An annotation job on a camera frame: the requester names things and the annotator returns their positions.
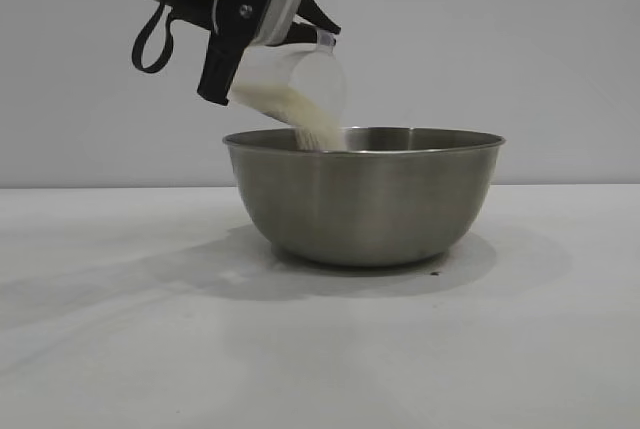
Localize clear plastic measuring cup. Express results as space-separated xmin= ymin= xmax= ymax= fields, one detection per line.
xmin=227 ymin=31 xmax=348 ymax=133

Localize stainless steel bowl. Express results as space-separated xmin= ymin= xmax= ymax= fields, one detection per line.
xmin=222 ymin=126 xmax=507 ymax=268

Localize white rice grains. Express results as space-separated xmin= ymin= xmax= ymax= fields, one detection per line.
xmin=228 ymin=79 xmax=344 ymax=153

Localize black cable loop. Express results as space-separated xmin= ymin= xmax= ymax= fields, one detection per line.
xmin=131 ymin=2 xmax=177 ymax=74

